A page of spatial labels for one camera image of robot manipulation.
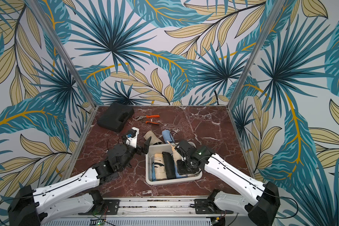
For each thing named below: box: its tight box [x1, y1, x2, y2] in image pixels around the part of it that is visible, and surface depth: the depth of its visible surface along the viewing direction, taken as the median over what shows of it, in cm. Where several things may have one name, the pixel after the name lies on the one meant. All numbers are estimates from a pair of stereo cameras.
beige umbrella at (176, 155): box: [166, 140, 184, 166], surface depth 78 cm
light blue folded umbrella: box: [161, 129, 174, 144], surface depth 102 cm
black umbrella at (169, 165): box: [161, 151, 177, 180], surface depth 82 cm
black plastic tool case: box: [96, 102, 135, 133], surface depth 108 cm
